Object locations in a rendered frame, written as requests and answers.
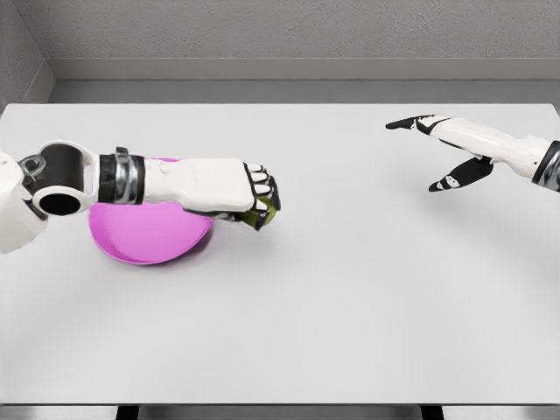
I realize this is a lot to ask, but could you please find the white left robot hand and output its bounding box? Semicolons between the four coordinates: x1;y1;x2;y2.
181;157;283;232

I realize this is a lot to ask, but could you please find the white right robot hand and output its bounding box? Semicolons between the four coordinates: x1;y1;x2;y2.
385;114;518;193

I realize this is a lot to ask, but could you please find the green apple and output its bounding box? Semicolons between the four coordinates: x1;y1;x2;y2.
239;196;281;231

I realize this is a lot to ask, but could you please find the pink plate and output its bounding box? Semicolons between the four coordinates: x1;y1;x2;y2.
87;157;214;266

